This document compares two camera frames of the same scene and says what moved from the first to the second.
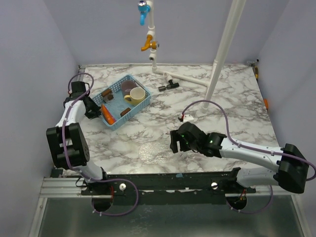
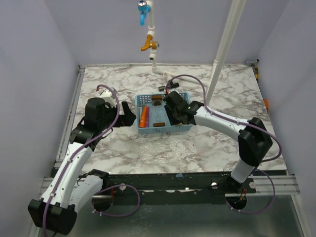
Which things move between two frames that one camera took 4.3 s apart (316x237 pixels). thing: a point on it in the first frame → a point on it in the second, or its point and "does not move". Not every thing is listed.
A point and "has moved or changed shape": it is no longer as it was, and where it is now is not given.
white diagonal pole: [235, 13] does not move
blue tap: [143, 9] does not move
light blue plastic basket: [122, 101] has moved or changed shape
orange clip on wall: [266, 102] does not move
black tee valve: [162, 88] does not move
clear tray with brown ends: [108, 98] has moved or changed shape
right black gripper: [175, 136] → [173, 121]
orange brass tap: [154, 45] does not move
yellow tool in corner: [256, 68] does not move
